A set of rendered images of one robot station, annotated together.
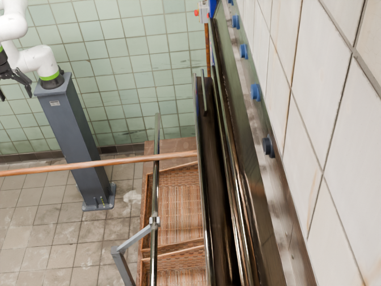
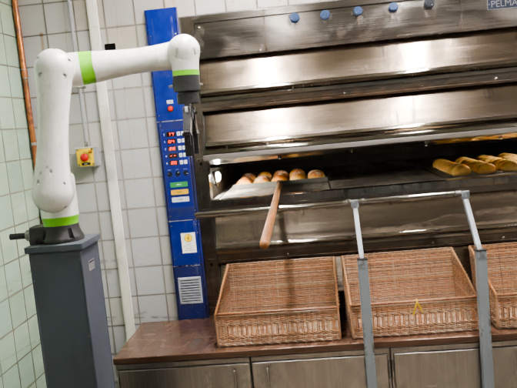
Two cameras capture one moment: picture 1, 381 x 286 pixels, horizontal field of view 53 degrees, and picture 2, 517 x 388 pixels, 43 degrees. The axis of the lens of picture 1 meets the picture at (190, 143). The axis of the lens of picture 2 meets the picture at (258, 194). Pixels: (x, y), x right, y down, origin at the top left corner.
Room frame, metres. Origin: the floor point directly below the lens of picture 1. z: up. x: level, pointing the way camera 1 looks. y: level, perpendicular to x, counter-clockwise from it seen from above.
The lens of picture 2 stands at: (1.25, 3.08, 1.55)
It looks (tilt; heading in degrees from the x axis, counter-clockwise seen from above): 6 degrees down; 273
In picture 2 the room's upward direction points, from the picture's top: 5 degrees counter-clockwise
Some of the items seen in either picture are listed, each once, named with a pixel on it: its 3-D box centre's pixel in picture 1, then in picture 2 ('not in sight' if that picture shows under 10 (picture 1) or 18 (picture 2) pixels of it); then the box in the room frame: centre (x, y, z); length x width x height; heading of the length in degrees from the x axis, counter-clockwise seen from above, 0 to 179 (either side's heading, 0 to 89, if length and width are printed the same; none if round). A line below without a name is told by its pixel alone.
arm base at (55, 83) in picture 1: (53, 73); (47, 233); (2.13, 0.82, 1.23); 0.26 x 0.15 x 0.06; 178
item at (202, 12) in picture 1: (204, 12); (88, 156); (2.26, -0.18, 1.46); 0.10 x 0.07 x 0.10; 178
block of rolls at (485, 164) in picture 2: not in sight; (485, 163); (0.16, -0.58, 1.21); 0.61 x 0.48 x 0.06; 88
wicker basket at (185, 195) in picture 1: (183, 207); (279, 299); (1.35, 0.08, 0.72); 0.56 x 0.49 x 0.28; 177
